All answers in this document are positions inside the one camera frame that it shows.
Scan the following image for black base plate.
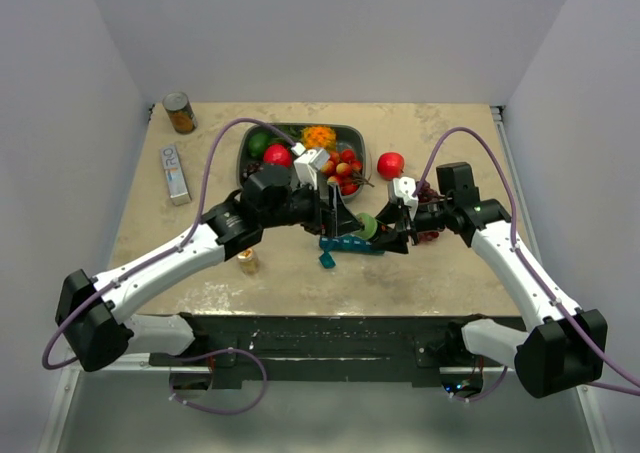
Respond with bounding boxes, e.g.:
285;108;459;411
149;314;506;389

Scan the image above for red apple on table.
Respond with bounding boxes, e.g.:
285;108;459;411
376;152;405;181

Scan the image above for green lime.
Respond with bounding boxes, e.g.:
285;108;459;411
247;132;271;159

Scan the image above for orange spiky fruit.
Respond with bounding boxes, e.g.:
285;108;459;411
301;125;337;151

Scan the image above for cherry and strawberry bunch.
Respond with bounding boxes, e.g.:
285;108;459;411
321;148;365;196

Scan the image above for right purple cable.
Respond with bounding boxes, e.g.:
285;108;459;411
412;126;640;397

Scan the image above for red grapes on table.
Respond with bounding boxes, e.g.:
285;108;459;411
417;182;442;243

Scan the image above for small amber glass jar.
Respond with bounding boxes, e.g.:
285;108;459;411
236;248;260;275

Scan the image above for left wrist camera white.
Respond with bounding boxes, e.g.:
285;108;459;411
293;147;330;190

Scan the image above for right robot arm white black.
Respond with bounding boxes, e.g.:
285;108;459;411
371;162;608;398

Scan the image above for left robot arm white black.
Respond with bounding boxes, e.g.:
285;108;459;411
55;165;362;372

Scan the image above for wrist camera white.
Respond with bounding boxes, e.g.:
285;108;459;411
293;147;330;190
388;176;419;219

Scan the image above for dark grapes in tray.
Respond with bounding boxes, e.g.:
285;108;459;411
240;162;263;185

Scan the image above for teal weekly pill organizer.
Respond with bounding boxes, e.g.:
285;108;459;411
319;235;384;255

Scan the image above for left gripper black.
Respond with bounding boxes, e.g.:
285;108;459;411
261;178;364;239

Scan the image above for purple silver toothpaste box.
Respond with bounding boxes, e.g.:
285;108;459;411
160;144;192;206

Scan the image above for green pill bottle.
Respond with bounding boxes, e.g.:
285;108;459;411
354;213;379;242

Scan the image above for tin can orange label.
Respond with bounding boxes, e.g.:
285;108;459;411
162;92;198;134

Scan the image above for detached teal pill compartment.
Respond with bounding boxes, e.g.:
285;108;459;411
319;251;336;269

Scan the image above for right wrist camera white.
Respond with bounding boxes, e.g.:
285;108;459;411
388;176;419;219

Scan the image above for grey fruit tray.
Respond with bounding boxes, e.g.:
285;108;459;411
237;123;371;203

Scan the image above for green leafy sprig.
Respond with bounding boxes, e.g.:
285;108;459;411
274;124;302;143

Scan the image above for red apple in tray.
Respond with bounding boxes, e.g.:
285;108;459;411
263;144;293;168

